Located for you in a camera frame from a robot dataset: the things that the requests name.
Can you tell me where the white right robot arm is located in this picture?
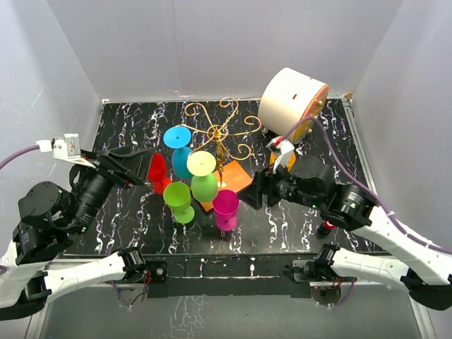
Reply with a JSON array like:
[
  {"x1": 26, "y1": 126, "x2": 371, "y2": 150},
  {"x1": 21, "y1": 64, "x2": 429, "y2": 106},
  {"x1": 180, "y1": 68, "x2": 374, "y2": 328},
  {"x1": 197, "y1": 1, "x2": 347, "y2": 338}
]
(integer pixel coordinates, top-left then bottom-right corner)
[{"x1": 239, "y1": 157, "x2": 451, "y2": 311}]

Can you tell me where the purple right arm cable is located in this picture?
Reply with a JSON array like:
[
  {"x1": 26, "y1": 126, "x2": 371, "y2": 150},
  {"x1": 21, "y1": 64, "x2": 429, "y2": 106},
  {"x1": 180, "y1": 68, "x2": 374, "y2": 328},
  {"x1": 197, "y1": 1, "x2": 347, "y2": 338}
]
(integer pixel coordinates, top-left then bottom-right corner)
[{"x1": 282, "y1": 115, "x2": 452, "y2": 308}]

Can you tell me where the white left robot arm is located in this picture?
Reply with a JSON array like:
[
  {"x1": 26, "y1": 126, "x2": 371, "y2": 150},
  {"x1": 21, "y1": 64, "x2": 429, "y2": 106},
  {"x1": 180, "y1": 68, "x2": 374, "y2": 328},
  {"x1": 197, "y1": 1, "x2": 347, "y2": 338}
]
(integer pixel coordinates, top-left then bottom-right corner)
[{"x1": 1, "y1": 146, "x2": 154, "y2": 321}]

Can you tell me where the white cylindrical container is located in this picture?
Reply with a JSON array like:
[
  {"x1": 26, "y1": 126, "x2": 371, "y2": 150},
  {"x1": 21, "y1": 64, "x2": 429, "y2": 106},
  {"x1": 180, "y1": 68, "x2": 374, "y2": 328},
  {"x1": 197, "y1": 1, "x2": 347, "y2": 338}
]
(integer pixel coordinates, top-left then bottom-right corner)
[{"x1": 258, "y1": 68, "x2": 329, "y2": 136}]

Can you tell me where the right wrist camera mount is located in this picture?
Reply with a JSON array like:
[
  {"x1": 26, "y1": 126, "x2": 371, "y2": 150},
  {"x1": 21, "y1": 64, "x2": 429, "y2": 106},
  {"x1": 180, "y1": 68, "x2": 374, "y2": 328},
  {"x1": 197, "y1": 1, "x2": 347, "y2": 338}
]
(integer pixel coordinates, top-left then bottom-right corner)
[{"x1": 266, "y1": 136, "x2": 295, "y2": 174}]

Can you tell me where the red plastic wine glass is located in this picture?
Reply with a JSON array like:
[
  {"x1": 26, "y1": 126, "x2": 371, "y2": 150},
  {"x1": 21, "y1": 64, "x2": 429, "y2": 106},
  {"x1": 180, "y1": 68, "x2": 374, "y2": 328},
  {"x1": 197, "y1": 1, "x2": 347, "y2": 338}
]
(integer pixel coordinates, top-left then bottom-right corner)
[{"x1": 148, "y1": 153, "x2": 172, "y2": 195}]

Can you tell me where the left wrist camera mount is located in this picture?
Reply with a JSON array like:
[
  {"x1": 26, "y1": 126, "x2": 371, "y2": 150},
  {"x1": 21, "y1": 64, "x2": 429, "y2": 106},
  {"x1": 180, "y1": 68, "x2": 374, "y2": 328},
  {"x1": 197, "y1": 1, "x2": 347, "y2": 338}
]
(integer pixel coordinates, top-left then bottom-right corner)
[{"x1": 35, "y1": 133, "x2": 95, "y2": 168}]

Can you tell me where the green plastic wine glass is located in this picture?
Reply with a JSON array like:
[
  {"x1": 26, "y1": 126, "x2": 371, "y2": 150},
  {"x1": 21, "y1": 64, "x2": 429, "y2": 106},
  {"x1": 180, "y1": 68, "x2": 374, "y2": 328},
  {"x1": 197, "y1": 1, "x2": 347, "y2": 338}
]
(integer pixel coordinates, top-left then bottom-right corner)
[
  {"x1": 163, "y1": 182, "x2": 195, "y2": 224},
  {"x1": 186, "y1": 150, "x2": 218, "y2": 203}
]

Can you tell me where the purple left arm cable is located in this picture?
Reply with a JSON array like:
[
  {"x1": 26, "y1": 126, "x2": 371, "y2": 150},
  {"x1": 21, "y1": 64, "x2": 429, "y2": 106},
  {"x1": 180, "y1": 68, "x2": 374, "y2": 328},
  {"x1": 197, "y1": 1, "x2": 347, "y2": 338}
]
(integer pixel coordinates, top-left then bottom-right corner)
[{"x1": 0, "y1": 143, "x2": 42, "y2": 170}]

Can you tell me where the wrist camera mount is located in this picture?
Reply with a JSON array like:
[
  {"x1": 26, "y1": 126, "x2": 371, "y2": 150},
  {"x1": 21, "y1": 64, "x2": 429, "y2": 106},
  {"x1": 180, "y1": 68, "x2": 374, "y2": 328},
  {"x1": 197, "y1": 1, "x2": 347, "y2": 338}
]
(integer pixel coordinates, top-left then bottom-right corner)
[
  {"x1": 35, "y1": 133, "x2": 95, "y2": 168},
  {"x1": 266, "y1": 136, "x2": 295, "y2": 174}
]

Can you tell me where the orange plastic wine glass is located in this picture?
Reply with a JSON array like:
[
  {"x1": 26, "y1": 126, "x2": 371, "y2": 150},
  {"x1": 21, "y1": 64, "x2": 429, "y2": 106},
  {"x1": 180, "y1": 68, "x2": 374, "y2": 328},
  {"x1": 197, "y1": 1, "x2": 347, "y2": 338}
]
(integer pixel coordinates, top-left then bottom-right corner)
[{"x1": 269, "y1": 152, "x2": 297, "y2": 172}]

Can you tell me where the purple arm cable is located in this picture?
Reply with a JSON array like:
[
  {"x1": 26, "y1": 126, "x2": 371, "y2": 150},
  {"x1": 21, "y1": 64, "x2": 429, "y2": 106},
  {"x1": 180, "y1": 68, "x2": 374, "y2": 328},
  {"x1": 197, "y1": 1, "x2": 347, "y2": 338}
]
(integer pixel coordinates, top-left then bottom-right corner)
[
  {"x1": 0, "y1": 143, "x2": 42, "y2": 170},
  {"x1": 282, "y1": 115, "x2": 452, "y2": 308}
]

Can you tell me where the blue plastic wine glass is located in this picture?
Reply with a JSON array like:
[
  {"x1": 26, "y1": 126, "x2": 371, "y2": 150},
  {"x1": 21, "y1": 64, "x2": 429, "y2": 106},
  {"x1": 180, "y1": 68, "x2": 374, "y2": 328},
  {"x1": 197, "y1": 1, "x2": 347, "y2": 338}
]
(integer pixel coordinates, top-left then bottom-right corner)
[{"x1": 163, "y1": 126, "x2": 193, "y2": 179}]

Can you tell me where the red push button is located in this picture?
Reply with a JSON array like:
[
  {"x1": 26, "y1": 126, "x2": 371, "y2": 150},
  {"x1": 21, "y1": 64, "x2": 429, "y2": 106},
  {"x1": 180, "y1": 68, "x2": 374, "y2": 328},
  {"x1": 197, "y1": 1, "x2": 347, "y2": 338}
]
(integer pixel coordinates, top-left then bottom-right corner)
[{"x1": 316, "y1": 220, "x2": 335, "y2": 237}]

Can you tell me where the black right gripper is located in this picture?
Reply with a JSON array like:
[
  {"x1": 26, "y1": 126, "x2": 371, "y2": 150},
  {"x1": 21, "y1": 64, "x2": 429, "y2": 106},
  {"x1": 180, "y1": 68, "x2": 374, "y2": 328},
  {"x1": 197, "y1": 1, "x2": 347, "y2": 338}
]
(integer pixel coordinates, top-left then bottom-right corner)
[{"x1": 237, "y1": 158, "x2": 322, "y2": 210}]

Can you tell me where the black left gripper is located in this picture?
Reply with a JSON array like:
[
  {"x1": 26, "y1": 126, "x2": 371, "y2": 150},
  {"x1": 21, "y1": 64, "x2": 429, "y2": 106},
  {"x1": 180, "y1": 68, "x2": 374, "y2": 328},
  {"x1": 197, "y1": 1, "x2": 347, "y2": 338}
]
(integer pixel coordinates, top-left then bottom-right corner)
[{"x1": 71, "y1": 144, "x2": 157, "y2": 232}]

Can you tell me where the magenta plastic wine glass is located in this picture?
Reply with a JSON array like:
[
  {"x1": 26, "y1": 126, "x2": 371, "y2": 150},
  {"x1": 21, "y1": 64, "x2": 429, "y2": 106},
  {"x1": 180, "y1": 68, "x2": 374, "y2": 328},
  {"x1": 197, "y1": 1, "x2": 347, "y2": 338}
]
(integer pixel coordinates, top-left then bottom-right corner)
[{"x1": 213, "y1": 189, "x2": 240, "y2": 232}]

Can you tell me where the gold wire wine glass rack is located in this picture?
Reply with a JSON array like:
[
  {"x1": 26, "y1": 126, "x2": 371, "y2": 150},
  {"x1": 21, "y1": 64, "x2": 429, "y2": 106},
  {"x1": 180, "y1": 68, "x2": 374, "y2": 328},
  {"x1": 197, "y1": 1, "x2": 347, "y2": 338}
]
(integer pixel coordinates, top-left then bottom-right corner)
[{"x1": 182, "y1": 97, "x2": 262, "y2": 194}]

